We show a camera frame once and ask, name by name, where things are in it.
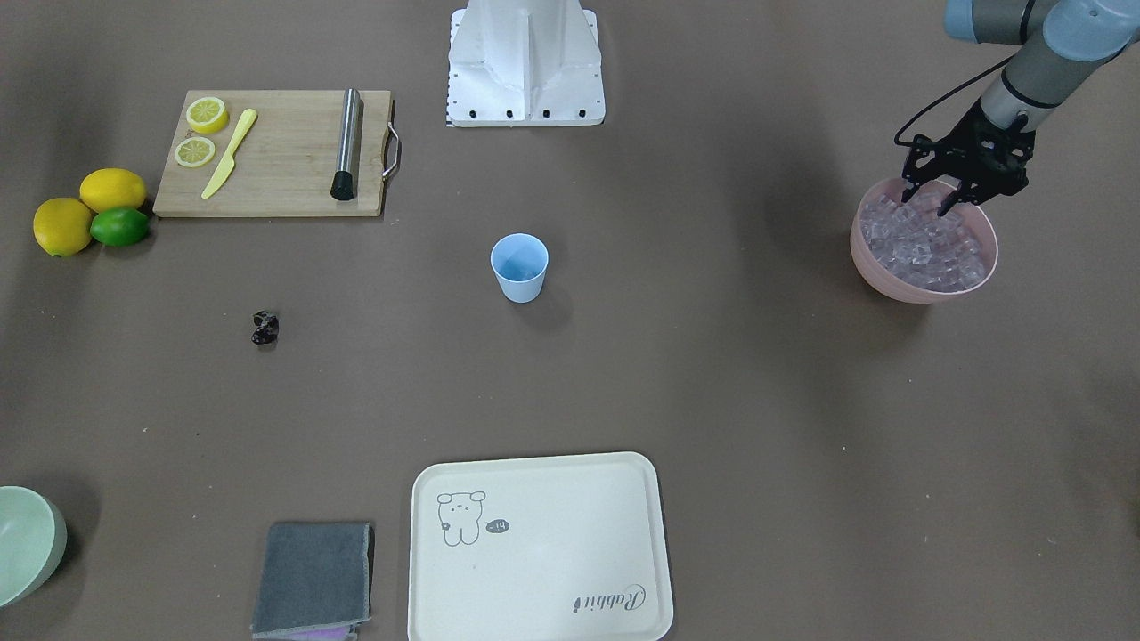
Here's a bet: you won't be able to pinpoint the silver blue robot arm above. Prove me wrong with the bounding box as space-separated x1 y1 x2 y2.
899 1 1139 216

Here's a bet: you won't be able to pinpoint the mint green bowl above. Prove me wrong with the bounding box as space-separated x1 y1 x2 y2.
1 486 68 607

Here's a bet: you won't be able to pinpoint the lemon half slice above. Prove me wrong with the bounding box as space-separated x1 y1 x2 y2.
174 135 215 169
184 96 231 133

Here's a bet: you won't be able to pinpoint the wooden cutting board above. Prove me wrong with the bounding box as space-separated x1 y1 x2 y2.
153 89 399 218

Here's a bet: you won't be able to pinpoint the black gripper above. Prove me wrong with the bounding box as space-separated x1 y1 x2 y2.
901 102 1037 218

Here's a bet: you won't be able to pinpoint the green lime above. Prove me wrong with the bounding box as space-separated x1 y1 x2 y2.
89 206 150 248

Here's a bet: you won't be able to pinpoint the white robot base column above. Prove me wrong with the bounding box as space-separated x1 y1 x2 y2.
445 1 606 127

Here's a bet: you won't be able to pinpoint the light blue plastic cup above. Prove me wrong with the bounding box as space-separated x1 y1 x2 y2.
490 234 549 305

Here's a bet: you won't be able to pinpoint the yellow plastic knife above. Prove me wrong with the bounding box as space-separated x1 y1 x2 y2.
200 107 259 198

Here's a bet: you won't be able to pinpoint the cream rectangular tray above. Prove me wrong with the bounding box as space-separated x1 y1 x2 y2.
407 451 673 640

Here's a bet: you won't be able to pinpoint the dark red cherries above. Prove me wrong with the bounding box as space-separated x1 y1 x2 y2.
251 310 280 346

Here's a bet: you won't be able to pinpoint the pink bowl of ice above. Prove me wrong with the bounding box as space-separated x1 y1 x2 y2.
850 178 1000 305

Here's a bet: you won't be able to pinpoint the yellow lemon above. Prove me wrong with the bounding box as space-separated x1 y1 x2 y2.
80 167 148 214
33 198 93 258

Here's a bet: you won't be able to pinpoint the steel cylinder black tip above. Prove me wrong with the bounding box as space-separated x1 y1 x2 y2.
329 88 363 200

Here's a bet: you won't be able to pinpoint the grey folded cloth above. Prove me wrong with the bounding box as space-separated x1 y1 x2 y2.
251 521 373 640

